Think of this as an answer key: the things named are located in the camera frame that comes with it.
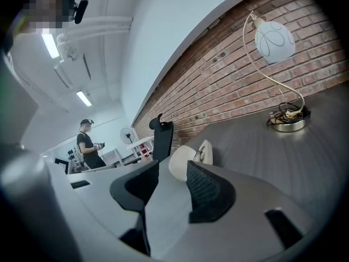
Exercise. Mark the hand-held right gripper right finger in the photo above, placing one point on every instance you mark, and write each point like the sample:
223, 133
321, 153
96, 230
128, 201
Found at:
210, 195

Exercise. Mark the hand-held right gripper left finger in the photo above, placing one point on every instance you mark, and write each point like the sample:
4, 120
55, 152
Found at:
131, 190

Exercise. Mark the red container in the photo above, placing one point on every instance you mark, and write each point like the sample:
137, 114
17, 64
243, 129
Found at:
144, 150

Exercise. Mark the small white table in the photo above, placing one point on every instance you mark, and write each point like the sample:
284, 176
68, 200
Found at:
139, 141

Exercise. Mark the black high-back office chair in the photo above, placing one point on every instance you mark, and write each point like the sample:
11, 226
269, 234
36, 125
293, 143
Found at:
163, 140

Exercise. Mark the group of black hung headsets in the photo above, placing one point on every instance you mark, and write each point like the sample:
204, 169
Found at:
72, 154

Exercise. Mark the long ceiling light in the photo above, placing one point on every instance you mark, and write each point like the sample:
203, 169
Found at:
83, 98
50, 45

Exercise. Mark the gold lamp with white shade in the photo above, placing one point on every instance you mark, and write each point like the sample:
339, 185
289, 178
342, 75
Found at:
274, 41

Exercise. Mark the white ceiling pipes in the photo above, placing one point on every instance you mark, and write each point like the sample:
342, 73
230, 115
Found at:
95, 26

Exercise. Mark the person's head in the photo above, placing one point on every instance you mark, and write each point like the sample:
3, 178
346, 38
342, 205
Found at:
46, 7

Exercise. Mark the black head-worn camera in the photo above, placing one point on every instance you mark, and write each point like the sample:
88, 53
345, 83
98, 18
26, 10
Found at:
81, 9

